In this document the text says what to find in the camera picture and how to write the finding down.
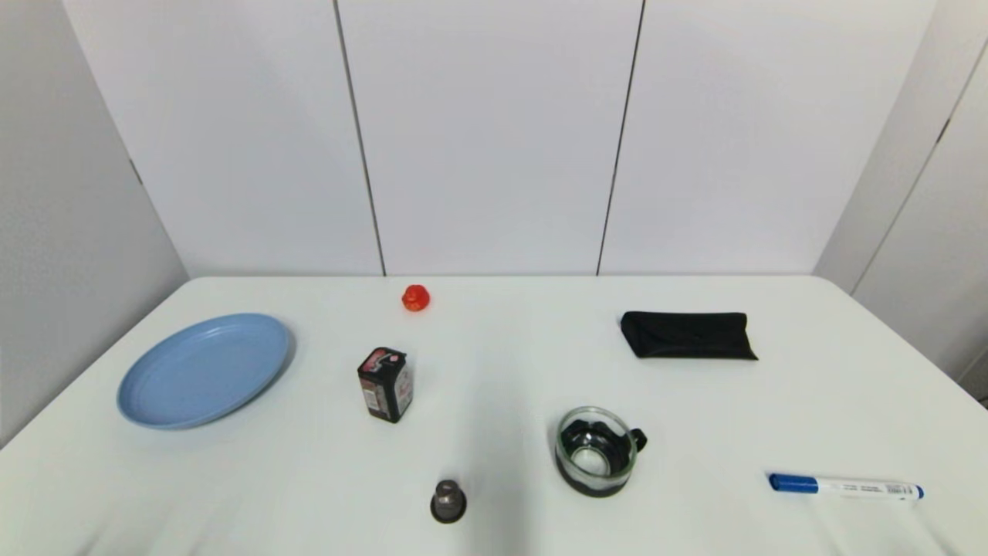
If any white marker blue cap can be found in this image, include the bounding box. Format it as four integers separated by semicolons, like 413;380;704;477
768;473;925;501

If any blue round plate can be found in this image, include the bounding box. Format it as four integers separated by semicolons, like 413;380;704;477
117;313;292;430

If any small dark metal knob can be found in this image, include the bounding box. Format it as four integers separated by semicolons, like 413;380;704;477
430;480;467;524

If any black fabric pouch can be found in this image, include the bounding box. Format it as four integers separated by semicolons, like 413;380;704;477
621;311;759;361

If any glass cup black handle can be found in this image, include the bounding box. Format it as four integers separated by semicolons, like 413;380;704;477
555;407;648;498

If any black red tin box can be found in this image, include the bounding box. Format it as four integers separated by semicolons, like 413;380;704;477
357;347;414;424

